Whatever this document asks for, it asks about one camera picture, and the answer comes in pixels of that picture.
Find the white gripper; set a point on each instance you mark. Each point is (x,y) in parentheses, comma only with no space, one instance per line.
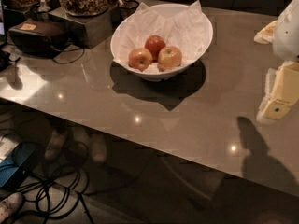
(287,34)

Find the yellow-red apple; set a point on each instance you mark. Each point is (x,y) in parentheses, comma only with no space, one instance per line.
(140,59)
(169,58)

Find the white bowl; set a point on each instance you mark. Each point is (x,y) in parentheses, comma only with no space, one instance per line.
(190,41)

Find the red apple at back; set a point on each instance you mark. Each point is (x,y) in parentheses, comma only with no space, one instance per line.
(154,44)

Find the white paper liner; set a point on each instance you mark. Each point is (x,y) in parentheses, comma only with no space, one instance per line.
(174,28)

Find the black cup with scoop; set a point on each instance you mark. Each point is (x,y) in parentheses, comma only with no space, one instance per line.
(128,8)

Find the white shoe under table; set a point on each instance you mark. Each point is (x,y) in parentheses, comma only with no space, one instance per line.
(55,145)
(99,148)

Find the grey metal stand block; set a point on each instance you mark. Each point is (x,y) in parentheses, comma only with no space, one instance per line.
(86,32)

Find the black box with label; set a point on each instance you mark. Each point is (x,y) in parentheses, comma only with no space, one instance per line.
(40,38)

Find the metal scoop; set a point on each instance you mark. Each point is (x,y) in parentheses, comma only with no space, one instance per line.
(43,6)

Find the blue box on floor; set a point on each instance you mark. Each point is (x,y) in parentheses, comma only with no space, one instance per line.
(14,168)

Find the white shoe bottom left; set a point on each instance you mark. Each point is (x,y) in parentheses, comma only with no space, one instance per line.
(10,205)

